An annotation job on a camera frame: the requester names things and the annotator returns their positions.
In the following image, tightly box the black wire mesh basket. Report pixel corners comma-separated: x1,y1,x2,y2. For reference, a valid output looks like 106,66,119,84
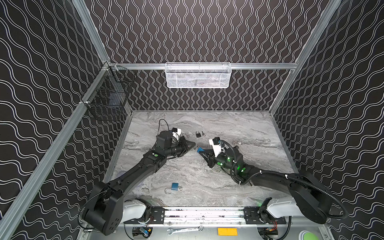
85,64,138,122

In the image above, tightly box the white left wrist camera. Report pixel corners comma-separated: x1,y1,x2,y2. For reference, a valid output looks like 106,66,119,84
171,128,182,142

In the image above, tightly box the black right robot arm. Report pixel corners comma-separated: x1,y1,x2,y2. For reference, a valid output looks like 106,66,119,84
197,147,335,224

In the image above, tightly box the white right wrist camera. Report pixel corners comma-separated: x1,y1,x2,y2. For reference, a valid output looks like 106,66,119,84
209,137,226,158

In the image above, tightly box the silver open-end wrench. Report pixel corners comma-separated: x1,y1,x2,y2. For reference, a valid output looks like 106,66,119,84
167,226,205,236

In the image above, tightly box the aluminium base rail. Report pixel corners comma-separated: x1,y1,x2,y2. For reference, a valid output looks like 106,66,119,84
80,206,328,226

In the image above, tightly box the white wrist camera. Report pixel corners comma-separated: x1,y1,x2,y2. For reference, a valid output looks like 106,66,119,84
209,137,226,158
171,128,182,142

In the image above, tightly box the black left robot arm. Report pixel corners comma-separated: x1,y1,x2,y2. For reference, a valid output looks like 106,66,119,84
79,131,196,236

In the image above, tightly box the yellow label plate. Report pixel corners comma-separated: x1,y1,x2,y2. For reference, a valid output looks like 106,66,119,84
218,228,238,237

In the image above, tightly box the green round button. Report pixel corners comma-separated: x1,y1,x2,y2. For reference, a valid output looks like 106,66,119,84
299,231,319,240

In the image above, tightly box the white wire mesh basket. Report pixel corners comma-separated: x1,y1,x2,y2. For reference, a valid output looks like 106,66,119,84
165,62,232,89

